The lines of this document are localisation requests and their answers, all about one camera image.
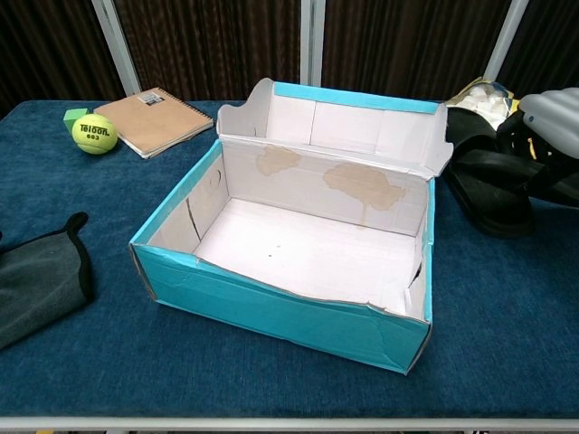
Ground white frame post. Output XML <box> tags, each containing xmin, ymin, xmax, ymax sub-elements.
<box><xmin>90</xmin><ymin>0</ymin><xmax>142</xmax><ymax>97</ymax></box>
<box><xmin>485</xmin><ymin>0</ymin><xmax>529</xmax><ymax>85</ymax></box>
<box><xmin>298</xmin><ymin>0</ymin><xmax>325</xmax><ymax>86</ymax></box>

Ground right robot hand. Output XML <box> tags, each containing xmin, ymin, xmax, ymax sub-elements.
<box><xmin>496</xmin><ymin>88</ymin><xmax>579</xmax><ymax>203</ymax></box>

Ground yellow tennis ball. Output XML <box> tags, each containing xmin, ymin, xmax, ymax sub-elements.
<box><xmin>71</xmin><ymin>112</ymin><xmax>119</xmax><ymax>156</ymax></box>

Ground blue velvet tablecloth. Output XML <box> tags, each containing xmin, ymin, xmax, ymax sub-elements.
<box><xmin>0</xmin><ymin>99</ymin><xmax>579</xmax><ymax>420</ymax></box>

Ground green foam block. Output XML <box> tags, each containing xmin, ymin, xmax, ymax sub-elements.
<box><xmin>62</xmin><ymin>107</ymin><xmax>87</xmax><ymax>133</ymax></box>

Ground yellow bag of cotton balls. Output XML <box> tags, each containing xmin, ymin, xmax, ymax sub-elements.
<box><xmin>451</xmin><ymin>77</ymin><xmax>539</xmax><ymax>159</ymax></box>

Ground brown spiral notebook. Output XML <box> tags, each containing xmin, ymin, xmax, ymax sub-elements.
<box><xmin>93</xmin><ymin>86</ymin><xmax>214</xmax><ymax>160</ymax></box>

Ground grey cloth with black trim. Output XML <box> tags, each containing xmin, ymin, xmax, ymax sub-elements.
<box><xmin>0</xmin><ymin>211</ymin><xmax>96</xmax><ymax>352</ymax></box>

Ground brown pleated curtain panel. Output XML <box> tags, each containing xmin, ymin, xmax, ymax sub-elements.
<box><xmin>0</xmin><ymin>0</ymin><xmax>126</xmax><ymax>118</ymax></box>
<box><xmin>321</xmin><ymin>0</ymin><xmax>512</xmax><ymax>101</ymax></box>
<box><xmin>497</xmin><ymin>0</ymin><xmax>579</xmax><ymax>99</ymax></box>
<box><xmin>112</xmin><ymin>0</ymin><xmax>302</xmax><ymax>103</ymax></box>

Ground light blue shoe box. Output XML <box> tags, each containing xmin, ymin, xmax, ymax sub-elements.
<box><xmin>128</xmin><ymin>77</ymin><xmax>455</xmax><ymax>376</ymax></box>

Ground white table edge rail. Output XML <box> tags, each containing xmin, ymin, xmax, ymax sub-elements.
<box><xmin>0</xmin><ymin>414</ymin><xmax>579</xmax><ymax>434</ymax></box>

